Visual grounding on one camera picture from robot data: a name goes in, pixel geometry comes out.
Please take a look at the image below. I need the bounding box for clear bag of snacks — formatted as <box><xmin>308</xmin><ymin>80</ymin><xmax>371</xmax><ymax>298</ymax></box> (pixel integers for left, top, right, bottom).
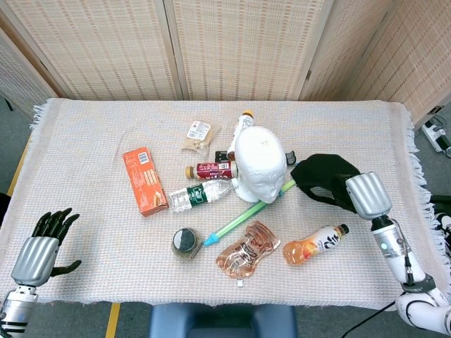
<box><xmin>181</xmin><ymin>120</ymin><xmax>222</xmax><ymax>156</ymax></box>

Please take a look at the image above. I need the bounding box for beige woven tablecloth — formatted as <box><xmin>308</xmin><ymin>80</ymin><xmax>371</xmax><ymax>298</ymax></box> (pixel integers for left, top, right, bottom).
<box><xmin>0</xmin><ymin>97</ymin><xmax>445</xmax><ymax>313</ymax></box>

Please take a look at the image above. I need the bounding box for black baseball cap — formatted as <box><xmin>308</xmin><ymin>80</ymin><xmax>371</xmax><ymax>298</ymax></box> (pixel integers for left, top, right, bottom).
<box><xmin>290</xmin><ymin>154</ymin><xmax>362</xmax><ymax>214</ymax></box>

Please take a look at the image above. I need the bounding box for white power strip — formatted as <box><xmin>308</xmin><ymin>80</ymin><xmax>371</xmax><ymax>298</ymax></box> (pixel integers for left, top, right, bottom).
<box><xmin>421</xmin><ymin>119</ymin><xmax>451</xmax><ymax>158</ymax></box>

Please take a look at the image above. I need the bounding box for green blue water squirter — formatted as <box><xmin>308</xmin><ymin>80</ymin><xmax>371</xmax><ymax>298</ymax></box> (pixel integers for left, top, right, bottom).
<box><xmin>203</xmin><ymin>160</ymin><xmax>300</xmax><ymax>247</ymax></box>

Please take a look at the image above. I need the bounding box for black cable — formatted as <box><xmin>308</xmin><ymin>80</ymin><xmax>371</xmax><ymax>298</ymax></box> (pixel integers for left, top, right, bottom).
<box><xmin>347</xmin><ymin>301</ymin><xmax>399</xmax><ymax>338</ymax></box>

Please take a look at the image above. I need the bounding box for peanut butter spout pouch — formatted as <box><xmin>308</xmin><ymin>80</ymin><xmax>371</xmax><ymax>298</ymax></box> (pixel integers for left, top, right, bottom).
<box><xmin>215</xmin><ymin>220</ymin><xmax>282</xmax><ymax>287</ymax></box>

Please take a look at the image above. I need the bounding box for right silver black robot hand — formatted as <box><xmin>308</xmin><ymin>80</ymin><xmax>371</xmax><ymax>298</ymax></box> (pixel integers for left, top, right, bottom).
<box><xmin>345</xmin><ymin>171</ymin><xmax>393</xmax><ymax>221</ymax></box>

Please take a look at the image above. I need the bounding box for orange juice bottle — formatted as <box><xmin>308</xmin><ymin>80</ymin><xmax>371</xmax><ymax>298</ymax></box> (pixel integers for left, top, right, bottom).
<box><xmin>283</xmin><ymin>223</ymin><xmax>350</xmax><ymax>267</ymax></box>

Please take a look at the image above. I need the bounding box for white foam mannequin head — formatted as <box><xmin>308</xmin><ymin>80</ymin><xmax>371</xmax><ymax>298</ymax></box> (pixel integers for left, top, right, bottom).
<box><xmin>230</xmin><ymin>125</ymin><xmax>287</xmax><ymax>204</ymax></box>

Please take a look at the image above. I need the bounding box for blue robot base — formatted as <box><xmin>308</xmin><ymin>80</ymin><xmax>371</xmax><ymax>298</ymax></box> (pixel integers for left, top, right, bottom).
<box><xmin>147</xmin><ymin>303</ymin><xmax>299</xmax><ymax>338</ymax></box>

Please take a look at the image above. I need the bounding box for orange snack box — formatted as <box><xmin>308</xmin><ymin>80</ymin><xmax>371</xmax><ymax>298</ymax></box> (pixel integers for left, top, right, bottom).
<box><xmin>122</xmin><ymin>146</ymin><xmax>170</xmax><ymax>218</ymax></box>

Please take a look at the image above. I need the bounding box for red label coffee bottle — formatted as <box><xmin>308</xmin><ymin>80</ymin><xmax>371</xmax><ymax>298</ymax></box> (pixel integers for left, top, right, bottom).
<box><xmin>185</xmin><ymin>161</ymin><xmax>241</xmax><ymax>180</ymax></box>

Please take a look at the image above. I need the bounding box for clear green-label water bottle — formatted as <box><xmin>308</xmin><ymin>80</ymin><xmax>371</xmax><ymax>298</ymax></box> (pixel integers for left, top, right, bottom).
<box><xmin>167</xmin><ymin>177</ymin><xmax>240</xmax><ymax>213</ymax></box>

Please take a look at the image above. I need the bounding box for woven folding screen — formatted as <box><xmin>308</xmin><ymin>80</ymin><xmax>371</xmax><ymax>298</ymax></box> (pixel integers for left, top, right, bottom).
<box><xmin>0</xmin><ymin>0</ymin><xmax>451</xmax><ymax>124</ymax></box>

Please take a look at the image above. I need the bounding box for white bottle yellow cap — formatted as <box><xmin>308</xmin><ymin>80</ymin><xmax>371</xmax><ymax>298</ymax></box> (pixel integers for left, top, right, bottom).
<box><xmin>226</xmin><ymin>110</ymin><xmax>255</xmax><ymax>160</ymax></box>

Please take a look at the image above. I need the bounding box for glass jar black lid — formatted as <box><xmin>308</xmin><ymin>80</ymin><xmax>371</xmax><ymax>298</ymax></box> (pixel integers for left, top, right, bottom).
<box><xmin>171</xmin><ymin>227</ymin><xmax>204</xmax><ymax>262</ymax></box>

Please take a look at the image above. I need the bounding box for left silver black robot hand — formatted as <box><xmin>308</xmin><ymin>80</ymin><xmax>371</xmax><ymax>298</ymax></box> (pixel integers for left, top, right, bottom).
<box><xmin>10</xmin><ymin>207</ymin><xmax>82</xmax><ymax>287</ymax></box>

